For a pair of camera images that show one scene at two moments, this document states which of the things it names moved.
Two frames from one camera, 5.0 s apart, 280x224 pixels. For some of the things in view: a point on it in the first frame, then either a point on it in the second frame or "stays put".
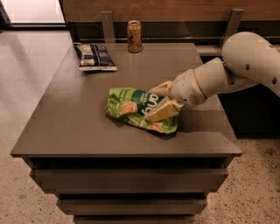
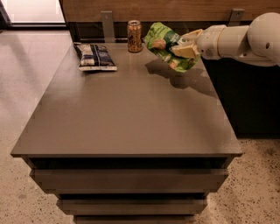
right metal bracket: [233, 24] stays put
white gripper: [184, 87] → [207, 44]
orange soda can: [134, 36] stays put
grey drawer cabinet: [106, 171] stays put
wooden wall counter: [199, 22] stays put
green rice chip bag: [132, 105] → [160, 38]
